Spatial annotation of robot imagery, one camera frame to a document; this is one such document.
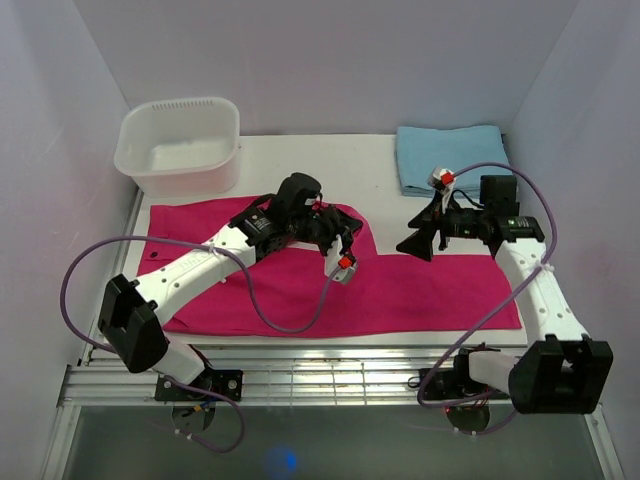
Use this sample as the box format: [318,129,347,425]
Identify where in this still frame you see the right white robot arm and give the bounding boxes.
[397,168,613,414]

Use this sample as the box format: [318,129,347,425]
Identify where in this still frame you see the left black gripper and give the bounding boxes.
[288,205,362,263]

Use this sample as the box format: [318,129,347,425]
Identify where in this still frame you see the pink trousers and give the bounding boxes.
[138,196,511,338]

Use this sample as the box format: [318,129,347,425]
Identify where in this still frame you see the white plastic basket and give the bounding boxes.
[114,97,240,198]

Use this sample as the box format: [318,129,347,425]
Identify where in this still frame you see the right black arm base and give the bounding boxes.
[424,369,508,401]

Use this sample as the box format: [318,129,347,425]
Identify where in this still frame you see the folded light blue trousers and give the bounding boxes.
[395,125,509,198]

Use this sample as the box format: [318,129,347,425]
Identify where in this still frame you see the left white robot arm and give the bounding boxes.
[98,172,363,400]

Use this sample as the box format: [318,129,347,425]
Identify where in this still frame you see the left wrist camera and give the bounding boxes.
[324,235,358,285]

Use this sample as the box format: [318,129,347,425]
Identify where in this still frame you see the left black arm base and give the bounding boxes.
[154,369,244,402]

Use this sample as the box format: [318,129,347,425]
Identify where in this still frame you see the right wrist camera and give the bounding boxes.
[427,166,456,213]

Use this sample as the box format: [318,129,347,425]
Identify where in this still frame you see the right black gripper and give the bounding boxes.
[395,190,488,261]

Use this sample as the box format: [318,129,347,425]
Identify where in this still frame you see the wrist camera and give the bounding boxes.
[324,235,358,285]
[427,166,456,213]

